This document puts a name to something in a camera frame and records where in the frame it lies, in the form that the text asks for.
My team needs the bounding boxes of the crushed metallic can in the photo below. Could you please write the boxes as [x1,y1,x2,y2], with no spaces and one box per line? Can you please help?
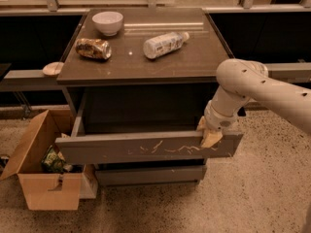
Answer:
[75,38,112,60]

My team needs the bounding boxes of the grey ledge rail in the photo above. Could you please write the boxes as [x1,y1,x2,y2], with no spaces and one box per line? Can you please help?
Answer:
[0,62,311,92]

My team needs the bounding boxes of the small round white disc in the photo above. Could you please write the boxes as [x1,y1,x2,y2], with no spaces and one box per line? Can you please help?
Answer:
[43,62,64,77]

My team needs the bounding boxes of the grey drawer cabinet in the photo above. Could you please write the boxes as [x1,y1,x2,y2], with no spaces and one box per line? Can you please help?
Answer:
[57,8,232,172]

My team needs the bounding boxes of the open cardboard box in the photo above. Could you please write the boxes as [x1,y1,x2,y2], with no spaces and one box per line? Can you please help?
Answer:
[1,109,98,211]

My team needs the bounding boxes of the grey drawer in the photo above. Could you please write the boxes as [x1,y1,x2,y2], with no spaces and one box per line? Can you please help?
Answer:
[95,165,207,186]
[55,95,243,164]

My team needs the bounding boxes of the white ceramic bowl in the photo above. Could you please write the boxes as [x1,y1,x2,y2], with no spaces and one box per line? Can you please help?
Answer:
[92,12,123,36]

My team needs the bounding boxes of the green snack bag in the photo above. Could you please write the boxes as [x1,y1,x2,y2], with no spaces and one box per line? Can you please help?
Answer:
[41,146,65,173]

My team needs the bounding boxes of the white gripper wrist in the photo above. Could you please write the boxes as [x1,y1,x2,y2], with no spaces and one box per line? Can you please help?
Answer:
[196,86,250,148]

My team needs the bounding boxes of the white plastic bottle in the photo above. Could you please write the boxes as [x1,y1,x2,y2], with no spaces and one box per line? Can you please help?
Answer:
[143,32,190,59]

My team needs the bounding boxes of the grey bottom drawer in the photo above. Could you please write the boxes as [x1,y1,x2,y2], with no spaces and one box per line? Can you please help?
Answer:
[95,165,207,186]

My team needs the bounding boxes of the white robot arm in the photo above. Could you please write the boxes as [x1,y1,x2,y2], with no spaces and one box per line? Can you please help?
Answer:
[196,59,311,233]

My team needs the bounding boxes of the grey top drawer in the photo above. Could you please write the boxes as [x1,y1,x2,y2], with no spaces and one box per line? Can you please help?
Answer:
[55,95,243,164]

